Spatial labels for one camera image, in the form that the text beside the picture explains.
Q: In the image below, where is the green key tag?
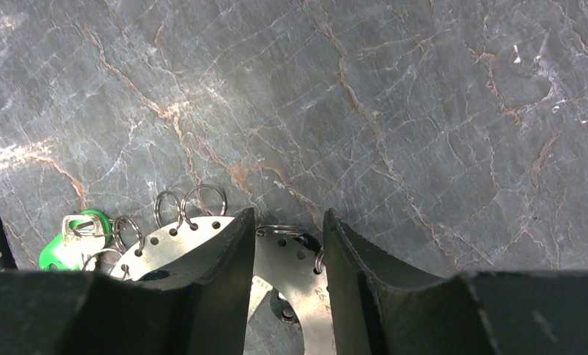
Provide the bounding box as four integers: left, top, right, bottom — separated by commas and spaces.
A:
38, 209, 112, 271

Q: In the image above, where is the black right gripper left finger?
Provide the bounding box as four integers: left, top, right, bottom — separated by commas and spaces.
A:
0, 208, 255, 354

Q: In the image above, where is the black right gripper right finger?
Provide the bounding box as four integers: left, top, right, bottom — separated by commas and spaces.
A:
322, 210, 588, 354

